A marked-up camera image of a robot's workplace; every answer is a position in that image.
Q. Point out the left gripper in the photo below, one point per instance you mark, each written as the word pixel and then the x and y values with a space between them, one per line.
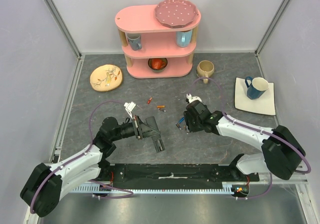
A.
pixel 142 127

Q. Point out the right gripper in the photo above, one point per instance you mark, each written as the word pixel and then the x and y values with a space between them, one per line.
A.
pixel 188 121

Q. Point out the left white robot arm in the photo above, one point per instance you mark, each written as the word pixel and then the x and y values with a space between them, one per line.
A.
pixel 49 183

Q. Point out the beige ceramic mug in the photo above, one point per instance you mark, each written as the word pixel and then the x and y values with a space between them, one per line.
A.
pixel 205 69

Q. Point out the dark blue mug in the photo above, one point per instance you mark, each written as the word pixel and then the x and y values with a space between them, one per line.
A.
pixel 255 87

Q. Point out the red cup in bowl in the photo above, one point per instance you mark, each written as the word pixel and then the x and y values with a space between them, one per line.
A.
pixel 157 63

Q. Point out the yellow bird painted plate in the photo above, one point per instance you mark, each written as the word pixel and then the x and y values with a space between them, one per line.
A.
pixel 106 78

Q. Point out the white square plate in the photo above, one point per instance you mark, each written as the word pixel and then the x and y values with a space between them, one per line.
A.
pixel 264 105

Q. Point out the light blue mug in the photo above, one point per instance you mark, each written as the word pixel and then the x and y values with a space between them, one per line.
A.
pixel 183 38

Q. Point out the pink three-tier shelf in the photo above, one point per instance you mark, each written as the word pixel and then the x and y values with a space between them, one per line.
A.
pixel 157 41

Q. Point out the grey mug on shelf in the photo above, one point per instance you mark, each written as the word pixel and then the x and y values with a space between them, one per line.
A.
pixel 134 40

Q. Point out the pink dotted plate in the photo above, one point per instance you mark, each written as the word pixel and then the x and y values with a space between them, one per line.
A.
pixel 175 13

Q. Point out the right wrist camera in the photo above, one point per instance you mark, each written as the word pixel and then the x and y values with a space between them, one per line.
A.
pixel 191 98

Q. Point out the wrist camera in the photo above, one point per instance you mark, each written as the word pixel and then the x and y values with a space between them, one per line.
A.
pixel 129 108
pixel 191 98

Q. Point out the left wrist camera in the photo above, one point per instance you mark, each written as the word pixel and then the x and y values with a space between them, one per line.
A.
pixel 129 108

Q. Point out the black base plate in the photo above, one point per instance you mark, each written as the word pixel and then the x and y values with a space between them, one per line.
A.
pixel 214 172

